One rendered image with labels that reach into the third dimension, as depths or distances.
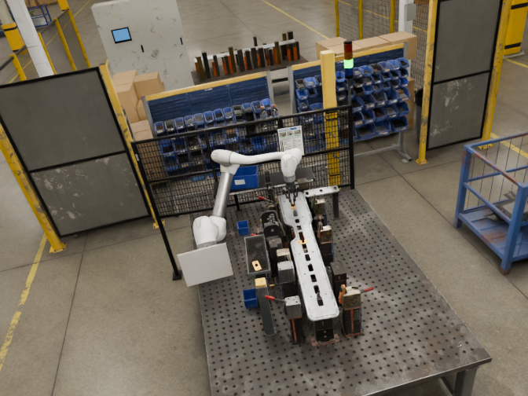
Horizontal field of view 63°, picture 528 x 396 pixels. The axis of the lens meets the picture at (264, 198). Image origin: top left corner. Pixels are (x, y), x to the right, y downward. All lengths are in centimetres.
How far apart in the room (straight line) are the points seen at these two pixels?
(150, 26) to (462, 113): 614
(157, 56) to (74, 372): 683
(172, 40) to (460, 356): 807
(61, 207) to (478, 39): 517
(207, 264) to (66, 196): 247
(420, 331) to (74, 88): 379
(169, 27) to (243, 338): 745
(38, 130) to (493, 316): 460
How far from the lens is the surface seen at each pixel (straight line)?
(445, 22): 550
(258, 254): 281
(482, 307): 415
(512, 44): 1017
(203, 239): 334
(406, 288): 320
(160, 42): 950
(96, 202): 532
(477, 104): 617
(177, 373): 382
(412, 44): 654
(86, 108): 483
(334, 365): 279
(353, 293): 264
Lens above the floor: 297
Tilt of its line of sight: 33 degrees down
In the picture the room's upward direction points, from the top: 9 degrees counter-clockwise
